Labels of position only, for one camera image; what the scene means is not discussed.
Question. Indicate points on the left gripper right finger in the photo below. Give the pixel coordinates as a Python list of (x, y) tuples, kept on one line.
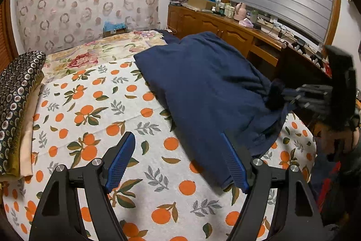
[(295, 216)]

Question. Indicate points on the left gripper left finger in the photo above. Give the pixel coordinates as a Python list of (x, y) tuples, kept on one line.
[(58, 214)]

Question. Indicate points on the navy blue printed t-shirt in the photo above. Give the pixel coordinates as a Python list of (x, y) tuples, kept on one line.
[(218, 100)]

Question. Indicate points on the person's right hand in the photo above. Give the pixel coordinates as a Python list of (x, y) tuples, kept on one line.
[(329, 141)]

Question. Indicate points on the beige folded cloth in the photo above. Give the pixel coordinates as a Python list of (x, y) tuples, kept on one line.
[(26, 134)]

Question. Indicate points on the wooden sideboard cabinet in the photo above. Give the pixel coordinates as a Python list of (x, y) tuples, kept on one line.
[(263, 51)]

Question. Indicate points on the orange fruit print bedsheet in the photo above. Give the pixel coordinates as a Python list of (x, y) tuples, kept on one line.
[(82, 111)]

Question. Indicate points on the pink tissue pack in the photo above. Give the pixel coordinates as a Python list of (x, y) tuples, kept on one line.
[(246, 23)]

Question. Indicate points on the dark patterned folded cloth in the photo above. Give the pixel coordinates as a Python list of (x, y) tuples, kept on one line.
[(18, 81)]

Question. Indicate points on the cardboard box on cabinet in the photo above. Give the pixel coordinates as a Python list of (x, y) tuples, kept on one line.
[(201, 4)]

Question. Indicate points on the brown louvered wardrobe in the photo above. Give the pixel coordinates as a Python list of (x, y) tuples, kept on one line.
[(8, 51)]

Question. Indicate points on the floral beige quilt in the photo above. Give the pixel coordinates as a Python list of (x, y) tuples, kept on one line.
[(96, 53)]

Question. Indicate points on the blue box behind bed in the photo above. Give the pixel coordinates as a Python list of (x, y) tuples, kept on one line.
[(110, 29)]

